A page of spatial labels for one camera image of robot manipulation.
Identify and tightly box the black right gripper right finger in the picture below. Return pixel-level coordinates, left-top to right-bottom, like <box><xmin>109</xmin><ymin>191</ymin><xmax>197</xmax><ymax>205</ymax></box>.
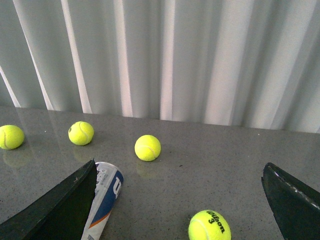
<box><xmin>261</xmin><ymin>162</ymin><xmax>320</xmax><ymax>240</ymax></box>

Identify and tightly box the tennis ball with dark logo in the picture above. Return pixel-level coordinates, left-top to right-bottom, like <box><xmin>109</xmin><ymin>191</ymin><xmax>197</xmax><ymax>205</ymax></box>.
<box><xmin>68</xmin><ymin>121</ymin><xmax>95</xmax><ymax>146</ymax></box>

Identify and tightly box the far left tennis ball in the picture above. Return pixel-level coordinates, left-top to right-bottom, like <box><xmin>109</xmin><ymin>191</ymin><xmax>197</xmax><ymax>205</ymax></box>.
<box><xmin>0</xmin><ymin>125</ymin><xmax>25</xmax><ymax>150</ymax></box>

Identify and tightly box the white pleated curtain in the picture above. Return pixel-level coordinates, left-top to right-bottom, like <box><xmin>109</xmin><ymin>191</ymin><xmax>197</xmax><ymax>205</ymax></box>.
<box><xmin>0</xmin><ymin>0</ymin><xmax>320</xmax><ymax>133</ymax></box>

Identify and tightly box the plain middle tennis ball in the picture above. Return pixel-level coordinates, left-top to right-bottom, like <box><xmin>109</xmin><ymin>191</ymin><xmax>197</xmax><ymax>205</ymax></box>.
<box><xmin>134</xmin><ymin>135</ymin><xmax>161</xmax><ymax>162</ymax></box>

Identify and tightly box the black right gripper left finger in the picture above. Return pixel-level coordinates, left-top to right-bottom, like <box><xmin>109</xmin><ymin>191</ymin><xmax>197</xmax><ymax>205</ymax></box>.
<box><xmin>0</xmin><ymin>160</ymin><xmax>97</xmax><ymax>240</ymax></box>

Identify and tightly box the Wilson tennis ball can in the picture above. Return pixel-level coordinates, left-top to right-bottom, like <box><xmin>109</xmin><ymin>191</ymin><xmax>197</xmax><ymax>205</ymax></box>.
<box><xmin>81</xmin><ymin>162</ymin><xmax>124</xmax><ymax>240</ymax></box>

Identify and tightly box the Wilson 3 tennis ball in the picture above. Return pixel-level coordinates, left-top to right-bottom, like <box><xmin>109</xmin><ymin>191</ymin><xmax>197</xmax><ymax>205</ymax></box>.
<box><xmin>188</xmin><ymin>209</ymin><xmax>232</xmax><ymax>240</ymax></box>

